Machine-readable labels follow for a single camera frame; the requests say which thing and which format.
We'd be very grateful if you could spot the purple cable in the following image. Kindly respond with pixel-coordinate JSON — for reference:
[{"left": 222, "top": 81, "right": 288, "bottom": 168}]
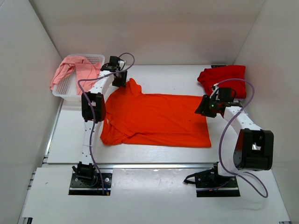
[
  {"left": 195, "top": 78, "right": 269, "bottom": 198},
  {"left": 77, "top": 52, "right": 135, "bottom": 196}
]

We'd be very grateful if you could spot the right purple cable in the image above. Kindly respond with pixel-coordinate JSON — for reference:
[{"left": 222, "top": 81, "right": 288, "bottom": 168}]
[{"left": 195, "top": 78, "right": 269, "bottom": 198}]

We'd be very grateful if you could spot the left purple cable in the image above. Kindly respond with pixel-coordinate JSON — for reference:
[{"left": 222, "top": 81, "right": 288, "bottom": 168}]
[{"left": 77, "top": 52, "right": 135, "bottom": 196}]

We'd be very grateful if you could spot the red folded t shirt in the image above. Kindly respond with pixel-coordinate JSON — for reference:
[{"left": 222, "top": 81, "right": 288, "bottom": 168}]
[{"left": 197, "top": 65, "right": 247, "bottom": 99}]

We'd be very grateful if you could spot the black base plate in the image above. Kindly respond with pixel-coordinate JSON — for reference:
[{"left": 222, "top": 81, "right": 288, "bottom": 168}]
[
  {"left": 68, "top": 170, "right": 113, "bottom": 196},
  {"left": 183, "top": 167, "right": 241, "bottom": 197}
]

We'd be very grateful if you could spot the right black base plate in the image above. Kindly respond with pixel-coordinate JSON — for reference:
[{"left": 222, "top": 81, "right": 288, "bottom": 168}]
[{"left": 183, "top": 167, "right": 241, "bottom": 197}]

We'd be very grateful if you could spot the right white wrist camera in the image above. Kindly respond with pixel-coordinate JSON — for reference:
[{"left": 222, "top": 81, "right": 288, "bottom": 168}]
[{"left": 210, "top": 83, "right": 219, "bottom": 99}]

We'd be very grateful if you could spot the orange t shirt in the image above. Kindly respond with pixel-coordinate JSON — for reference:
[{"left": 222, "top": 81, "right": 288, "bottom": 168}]
[{"left": 100, "top": 78, "right": 212, "bottom": 148}]

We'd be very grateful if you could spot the white plastic basket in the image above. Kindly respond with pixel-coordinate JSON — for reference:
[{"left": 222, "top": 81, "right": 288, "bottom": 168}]
[{"left": 50, "top": 54, "right": 105, "bottom": 101}]

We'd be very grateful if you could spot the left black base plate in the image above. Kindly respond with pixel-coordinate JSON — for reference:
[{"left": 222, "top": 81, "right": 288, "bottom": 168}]
[{"left": 68, "top": 170, "right": 113, "bottom": 196}]

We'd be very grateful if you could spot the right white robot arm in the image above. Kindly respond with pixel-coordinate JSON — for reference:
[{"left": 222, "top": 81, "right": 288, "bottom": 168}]
[{"left": 195, "top": 87, "right": 274, "bottom": 187}]

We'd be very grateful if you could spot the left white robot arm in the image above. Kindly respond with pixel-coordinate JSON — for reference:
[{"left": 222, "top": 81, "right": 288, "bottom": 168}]
[{"left": 72, "top": 56, "right": 127, "bottom": 188}]

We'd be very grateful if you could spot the pink t shirt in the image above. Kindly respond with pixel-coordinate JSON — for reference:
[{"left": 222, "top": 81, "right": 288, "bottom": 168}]
[{"left": 50, "top": 55, "right": 103, "bottom": 91}]

